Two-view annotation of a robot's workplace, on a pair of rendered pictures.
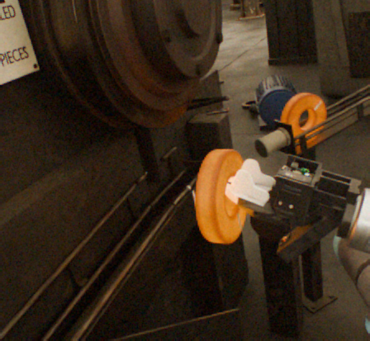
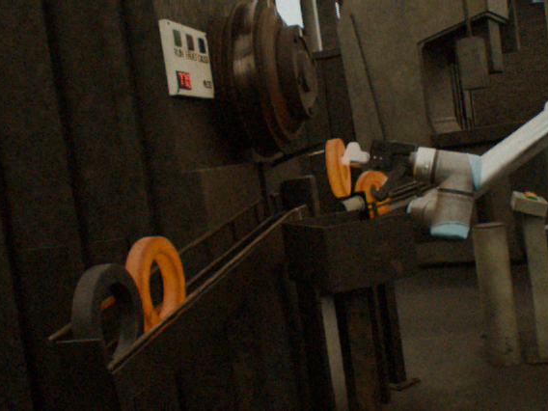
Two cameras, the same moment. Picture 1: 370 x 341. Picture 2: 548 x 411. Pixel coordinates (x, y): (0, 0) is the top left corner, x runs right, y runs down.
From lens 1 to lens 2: 134 cm
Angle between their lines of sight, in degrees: 24
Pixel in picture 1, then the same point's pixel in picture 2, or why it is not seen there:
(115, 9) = (270, 62)
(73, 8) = (252, 56)
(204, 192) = (331, 152)
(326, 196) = (399, 150)
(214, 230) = (338, 175)
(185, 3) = (304, 68)
